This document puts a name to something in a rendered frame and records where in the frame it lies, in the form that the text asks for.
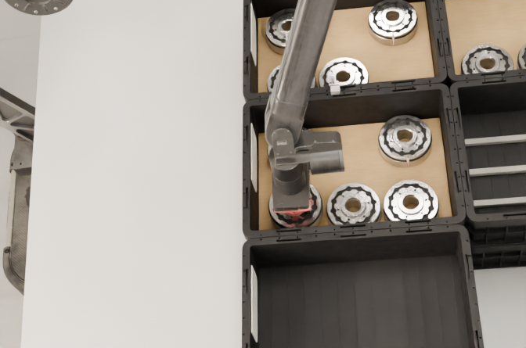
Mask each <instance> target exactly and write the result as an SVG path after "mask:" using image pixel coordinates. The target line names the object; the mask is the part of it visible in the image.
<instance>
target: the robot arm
mask: <svg viewBox="0 0 526 348"><path fill-rule="evenodd" d="M336 3H337V0H298V2H297V7H296V10H295V13H294V17H293V21H292V24H291V28H290V33H289V36H288V38H287V42H286V47H285V50H284V53H283V58H282V62H281V65H280V68H279V73H278V75H277V78H276V81H275V84H274V86H273V89H272V94H271V95H270V96H269V99H268V104H267V107H266V111H265V139H266V142H267V143H268V144H269V145H270V146H271V147H272V148H271V150H270V152H269V161H270V164H271V168H272V200H273V209H274V212H275V213H286V214H288V215H290V216H291V217H294V216H299V215H300V214H302V213H303V212H306V211H310V210H311V200H310V199H309V197H310V177H309V170H311V172H312V175H315V174H329V173H336V172H344V168H345V167H344V157H343V149H342V142H341V137H340V133H339V132H338V131H317V132H312V130H307V131H302V130H301V129H302V127H303V123H304V115H305V111H306V109H307V105H308V100H309V95H310V91H311V87H312V82H313V80H314V76H315V72H316V69H317V66H318V63H319V59H320V56H321V53H322V48H323V46H324V42H325V40H326V35H327V32H328V30H329V26H330V22H331V19H332V16H333V11H334V9H335V5H336ZM293 211H295V212H293Z"/></svg>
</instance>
